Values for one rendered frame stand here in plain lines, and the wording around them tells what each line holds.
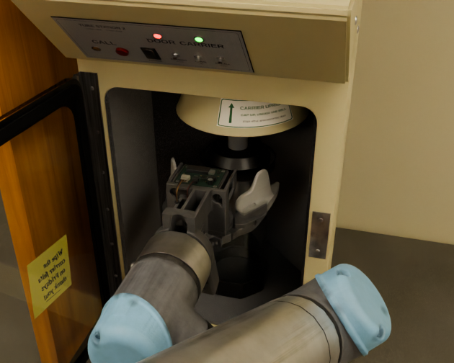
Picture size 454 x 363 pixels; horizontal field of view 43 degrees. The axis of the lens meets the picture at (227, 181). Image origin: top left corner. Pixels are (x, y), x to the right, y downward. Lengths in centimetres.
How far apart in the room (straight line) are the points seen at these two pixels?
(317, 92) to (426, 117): 50
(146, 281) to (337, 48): 27
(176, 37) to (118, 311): 26
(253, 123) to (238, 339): 38
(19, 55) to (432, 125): 73
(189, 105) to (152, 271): 26
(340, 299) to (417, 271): 66
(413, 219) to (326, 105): 62
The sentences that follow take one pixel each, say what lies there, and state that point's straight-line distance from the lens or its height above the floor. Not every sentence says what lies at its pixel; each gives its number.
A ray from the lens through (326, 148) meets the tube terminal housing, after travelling 67.
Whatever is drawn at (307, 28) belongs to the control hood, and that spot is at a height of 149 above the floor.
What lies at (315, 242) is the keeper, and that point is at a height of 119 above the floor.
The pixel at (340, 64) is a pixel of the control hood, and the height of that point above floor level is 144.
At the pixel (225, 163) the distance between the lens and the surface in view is 78.
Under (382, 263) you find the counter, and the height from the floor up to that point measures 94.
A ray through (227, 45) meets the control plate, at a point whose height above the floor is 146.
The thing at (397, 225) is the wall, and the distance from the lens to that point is 123.
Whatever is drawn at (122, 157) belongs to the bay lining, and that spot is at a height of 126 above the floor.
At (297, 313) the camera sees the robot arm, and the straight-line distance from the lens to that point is 44.
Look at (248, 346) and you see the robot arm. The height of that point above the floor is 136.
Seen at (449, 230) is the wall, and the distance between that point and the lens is 124.
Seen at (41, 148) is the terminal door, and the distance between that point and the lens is 66.
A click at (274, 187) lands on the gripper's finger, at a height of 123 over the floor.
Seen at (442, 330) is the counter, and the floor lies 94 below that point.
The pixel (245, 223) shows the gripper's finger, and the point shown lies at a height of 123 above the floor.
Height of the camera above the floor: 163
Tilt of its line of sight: 31 degrees down
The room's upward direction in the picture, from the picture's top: straight up
